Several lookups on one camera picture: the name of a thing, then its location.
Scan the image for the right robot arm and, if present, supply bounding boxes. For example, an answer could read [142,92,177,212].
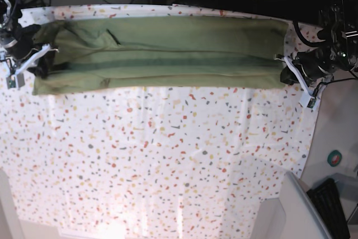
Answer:
[1,0,40,60]

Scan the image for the green t-shirt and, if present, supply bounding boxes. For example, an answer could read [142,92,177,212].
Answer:
[33,16,288,95]

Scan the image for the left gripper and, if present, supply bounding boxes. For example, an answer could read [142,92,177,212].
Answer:
[280,50,338,86]

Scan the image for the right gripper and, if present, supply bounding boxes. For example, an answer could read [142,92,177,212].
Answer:
[1,24,55,78]

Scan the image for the green tape roll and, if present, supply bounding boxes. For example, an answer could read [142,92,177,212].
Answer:
[327,150,342,167]

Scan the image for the terrazzo pattern tablecloth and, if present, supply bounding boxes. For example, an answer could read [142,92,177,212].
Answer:
[0,3,331,237]

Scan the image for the black keyboard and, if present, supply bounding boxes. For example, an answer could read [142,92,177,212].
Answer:
[307,178,351,239]

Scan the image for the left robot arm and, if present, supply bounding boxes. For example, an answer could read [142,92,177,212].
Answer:
[34,0,357,95]

